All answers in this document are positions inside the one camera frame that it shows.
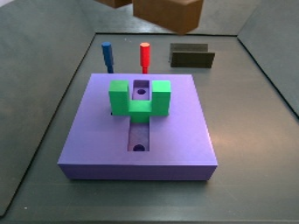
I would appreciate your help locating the black angle bracket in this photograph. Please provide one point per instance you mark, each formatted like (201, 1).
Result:
(191, 55)

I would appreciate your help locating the blue peg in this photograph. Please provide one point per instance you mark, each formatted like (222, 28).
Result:
(109, 56)

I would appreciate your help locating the brown T-shaped block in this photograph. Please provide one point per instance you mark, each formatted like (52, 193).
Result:
(177, 15)

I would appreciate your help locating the red peg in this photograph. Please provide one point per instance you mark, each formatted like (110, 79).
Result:
(145, 56)

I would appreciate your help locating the purple base board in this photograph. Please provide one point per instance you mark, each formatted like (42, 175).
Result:
(98, 152)

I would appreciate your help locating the green U-shaped block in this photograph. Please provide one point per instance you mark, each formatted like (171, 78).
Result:
(149, 101)

